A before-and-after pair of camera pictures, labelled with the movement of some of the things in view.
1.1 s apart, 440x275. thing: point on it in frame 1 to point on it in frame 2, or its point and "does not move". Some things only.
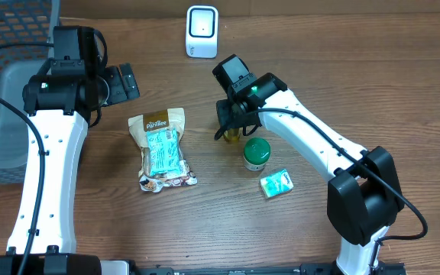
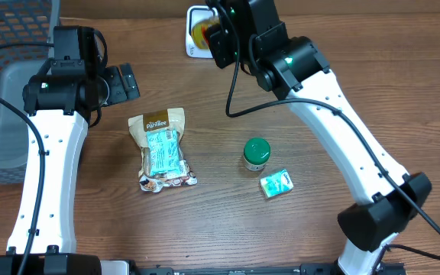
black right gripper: (227, 115) to (219, 46)
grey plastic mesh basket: (1, 127) does not move
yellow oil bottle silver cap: (232, 135) to (202, 29)
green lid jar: (257, 151) does not move
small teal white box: (276, 183) does not move
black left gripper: (121, 94) does not move
